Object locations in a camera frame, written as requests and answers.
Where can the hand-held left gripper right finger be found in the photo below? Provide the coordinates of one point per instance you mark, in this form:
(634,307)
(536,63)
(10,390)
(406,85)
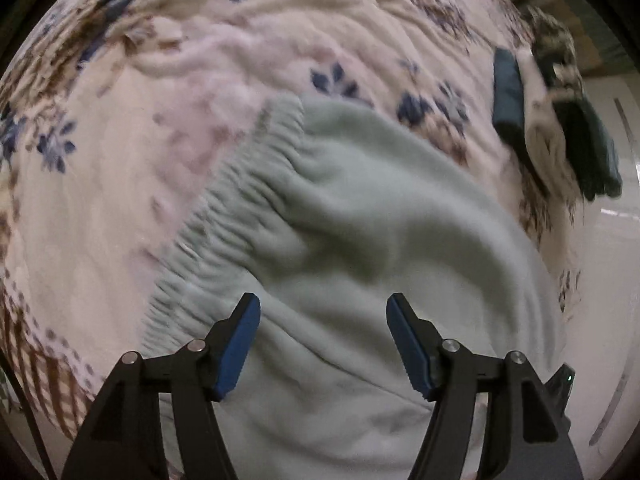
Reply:
(406,345)

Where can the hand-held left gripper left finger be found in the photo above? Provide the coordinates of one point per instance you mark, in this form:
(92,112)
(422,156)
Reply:
(239,345)

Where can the light grey-green fleece pants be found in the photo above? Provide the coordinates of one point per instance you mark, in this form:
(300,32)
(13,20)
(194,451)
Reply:
(350,210)

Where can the floral printed blanket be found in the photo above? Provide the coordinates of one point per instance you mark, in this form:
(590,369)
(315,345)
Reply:
(150,135)

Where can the dark blue folded cloth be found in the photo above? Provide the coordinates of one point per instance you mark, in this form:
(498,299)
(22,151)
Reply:
(507,95)

